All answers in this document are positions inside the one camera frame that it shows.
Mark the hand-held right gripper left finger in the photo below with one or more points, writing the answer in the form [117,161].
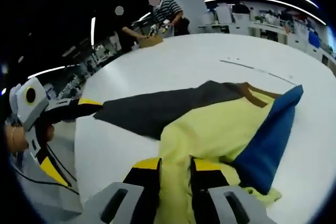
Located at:
[141,190]

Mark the brown cardboard box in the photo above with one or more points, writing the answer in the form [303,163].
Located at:
[151,41]

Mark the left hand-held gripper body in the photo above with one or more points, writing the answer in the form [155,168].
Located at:
[29,103]

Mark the yellow blue grey garment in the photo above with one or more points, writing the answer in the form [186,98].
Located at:
[210,134]

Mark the white mesh office chair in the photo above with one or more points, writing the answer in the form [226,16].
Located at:
[47,197]

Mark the black bag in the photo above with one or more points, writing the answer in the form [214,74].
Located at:
[185,26]

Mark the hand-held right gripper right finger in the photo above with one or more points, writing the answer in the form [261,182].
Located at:
[207,192]

